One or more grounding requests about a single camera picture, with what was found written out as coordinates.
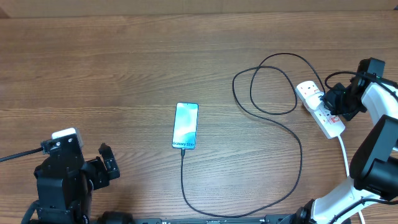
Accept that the white power strip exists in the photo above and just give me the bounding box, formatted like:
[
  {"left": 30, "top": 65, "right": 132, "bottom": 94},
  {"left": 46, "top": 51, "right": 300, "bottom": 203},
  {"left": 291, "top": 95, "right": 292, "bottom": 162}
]
[{"left": 295, "top": 81, "right": 345, "bottom": 139}]

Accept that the Samsung Galaxy smartphone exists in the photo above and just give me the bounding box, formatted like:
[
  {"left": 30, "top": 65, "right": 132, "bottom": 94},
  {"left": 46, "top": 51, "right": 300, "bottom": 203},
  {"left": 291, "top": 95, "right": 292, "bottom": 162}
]
[{"left": 172, "top": 102, "right": 199, "bottom": 150}]

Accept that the white power strip cord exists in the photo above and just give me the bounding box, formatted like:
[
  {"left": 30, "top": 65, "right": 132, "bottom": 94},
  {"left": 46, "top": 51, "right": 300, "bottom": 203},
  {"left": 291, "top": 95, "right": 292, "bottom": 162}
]
[{"left": 337, "top": 134, "right": 366, "bottom": 224}]

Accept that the white charger plug adapter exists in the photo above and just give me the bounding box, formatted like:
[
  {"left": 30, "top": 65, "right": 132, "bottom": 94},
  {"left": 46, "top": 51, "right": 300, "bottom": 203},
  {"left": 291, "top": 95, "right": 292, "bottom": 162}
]
[{"left": 304, "top": 92, "right": 324, "bottom": 111}]

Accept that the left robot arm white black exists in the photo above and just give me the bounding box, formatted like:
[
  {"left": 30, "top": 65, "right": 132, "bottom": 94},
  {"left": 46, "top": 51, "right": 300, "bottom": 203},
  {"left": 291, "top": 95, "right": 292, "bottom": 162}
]
[{"left": 21, "top": 143, "right": 134, "bottom": 223}]

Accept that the black charger cable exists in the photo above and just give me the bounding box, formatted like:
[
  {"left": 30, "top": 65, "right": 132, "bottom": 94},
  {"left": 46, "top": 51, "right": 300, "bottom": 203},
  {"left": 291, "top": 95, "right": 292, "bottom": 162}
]
[{"left": 180, "top": 52, "right": 327, "bottom": 218}]

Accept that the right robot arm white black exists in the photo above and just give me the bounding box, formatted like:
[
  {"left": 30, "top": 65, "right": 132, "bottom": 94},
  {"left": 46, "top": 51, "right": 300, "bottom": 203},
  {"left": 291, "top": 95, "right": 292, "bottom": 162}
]
[{"left": 282, "top": 58, "right": 397, "bottom": 223}]

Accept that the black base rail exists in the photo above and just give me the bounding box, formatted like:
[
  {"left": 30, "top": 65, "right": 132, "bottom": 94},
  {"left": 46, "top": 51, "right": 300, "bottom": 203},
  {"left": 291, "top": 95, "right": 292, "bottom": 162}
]
[{"left": 91, "top": 212, "right": 308, "bottom": 224}]

